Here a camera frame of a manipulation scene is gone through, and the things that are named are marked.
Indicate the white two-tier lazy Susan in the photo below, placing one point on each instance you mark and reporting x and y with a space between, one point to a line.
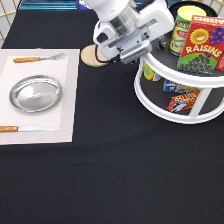
209 104

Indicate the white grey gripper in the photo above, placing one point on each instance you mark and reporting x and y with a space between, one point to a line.
125 30

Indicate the beige woven placemat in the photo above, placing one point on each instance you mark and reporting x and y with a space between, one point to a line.
59 116

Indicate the wooden handled knife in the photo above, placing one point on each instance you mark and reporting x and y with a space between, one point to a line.
4 129

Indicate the black ribbed bowl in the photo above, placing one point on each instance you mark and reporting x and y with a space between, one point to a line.
209 11

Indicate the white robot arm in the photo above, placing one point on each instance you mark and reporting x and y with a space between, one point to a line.
125 30

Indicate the round wooden coaster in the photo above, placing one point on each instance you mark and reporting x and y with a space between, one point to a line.
93 57

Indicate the red butter box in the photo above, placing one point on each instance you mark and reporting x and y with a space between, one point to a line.
183 102

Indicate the black tablecloth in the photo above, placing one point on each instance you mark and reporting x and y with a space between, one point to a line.
123 166

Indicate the wooden handled fork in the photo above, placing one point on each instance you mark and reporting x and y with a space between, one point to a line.
34 59

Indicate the round silver metal plate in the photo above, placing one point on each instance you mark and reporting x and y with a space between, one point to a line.
36 93

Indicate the green yellow cylindrical can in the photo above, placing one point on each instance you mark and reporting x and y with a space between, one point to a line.
182 24

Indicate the red raisins box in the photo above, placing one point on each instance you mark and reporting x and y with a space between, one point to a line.
204 45

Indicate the blue white small box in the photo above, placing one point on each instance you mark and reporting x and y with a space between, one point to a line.
170 86

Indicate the bamboo lattice screen left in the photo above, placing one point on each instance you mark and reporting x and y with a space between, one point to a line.
8 9

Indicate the yellow blue small can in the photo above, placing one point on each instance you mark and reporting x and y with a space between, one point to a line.
150 74

